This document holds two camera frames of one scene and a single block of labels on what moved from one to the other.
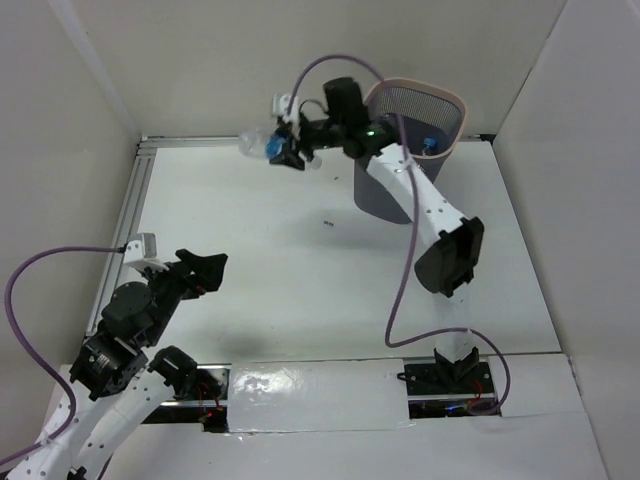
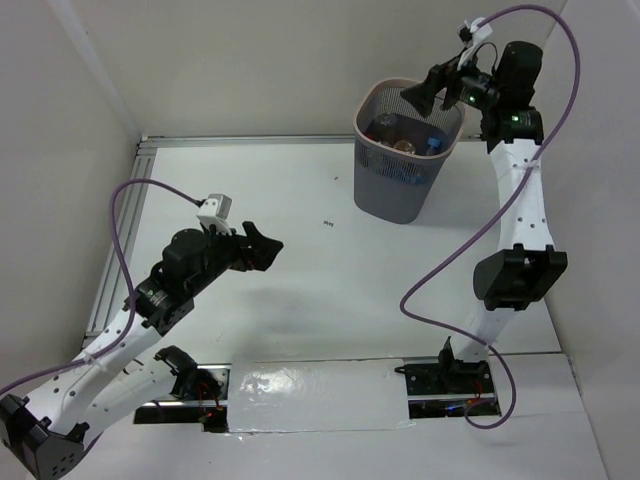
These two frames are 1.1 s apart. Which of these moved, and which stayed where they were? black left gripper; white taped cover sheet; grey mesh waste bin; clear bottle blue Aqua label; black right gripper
Moved: black right gripper; clear bottle blue Aqua label; black left gripper
Stayed: grey mesh waste bin; white taped cover sheet
